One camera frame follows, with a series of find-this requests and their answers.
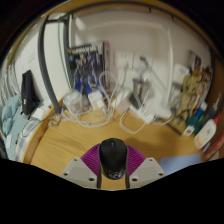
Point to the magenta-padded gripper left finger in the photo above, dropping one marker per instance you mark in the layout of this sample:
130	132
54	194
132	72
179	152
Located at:
78	170

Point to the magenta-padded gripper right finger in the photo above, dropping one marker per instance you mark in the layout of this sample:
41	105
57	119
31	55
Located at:
148	170

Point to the black computer mouse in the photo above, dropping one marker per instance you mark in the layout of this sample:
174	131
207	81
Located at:
113	158

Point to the white power strip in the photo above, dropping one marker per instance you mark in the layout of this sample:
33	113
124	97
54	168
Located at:
143	115

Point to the dark green round tin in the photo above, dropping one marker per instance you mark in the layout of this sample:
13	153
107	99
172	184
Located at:
193	120

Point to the white lotion bottle red cap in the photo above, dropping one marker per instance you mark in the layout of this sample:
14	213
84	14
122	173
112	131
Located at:
206	133

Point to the clear plastic cup with lid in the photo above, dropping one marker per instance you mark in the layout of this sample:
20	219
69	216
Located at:
72	101

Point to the black power adapter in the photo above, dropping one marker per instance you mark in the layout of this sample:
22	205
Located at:
134	100

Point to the small white charger block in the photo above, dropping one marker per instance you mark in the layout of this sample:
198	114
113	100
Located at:
95	99

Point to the large white power adapter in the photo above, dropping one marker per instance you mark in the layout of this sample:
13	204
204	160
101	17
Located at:
121	101

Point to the blue checked bedding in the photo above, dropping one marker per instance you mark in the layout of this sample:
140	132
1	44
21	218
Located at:
16	126

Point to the stainless steel cup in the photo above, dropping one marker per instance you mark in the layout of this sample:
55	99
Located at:
141	87

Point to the clear bottle with white nozzle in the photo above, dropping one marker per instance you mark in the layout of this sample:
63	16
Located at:
213	110

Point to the black hanging bag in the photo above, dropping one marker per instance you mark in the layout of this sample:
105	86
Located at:
28	93

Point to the blue robot model kit box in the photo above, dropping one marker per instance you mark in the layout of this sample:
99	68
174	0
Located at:
85	66

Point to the printed figure box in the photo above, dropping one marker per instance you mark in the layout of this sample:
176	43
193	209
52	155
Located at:
200	70

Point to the grey metal frame post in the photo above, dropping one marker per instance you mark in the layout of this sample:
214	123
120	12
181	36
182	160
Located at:
46	73

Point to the white wall box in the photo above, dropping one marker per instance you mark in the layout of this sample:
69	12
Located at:
181	73

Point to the white wall outlet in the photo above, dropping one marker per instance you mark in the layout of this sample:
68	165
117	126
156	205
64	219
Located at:
143	62
124	60

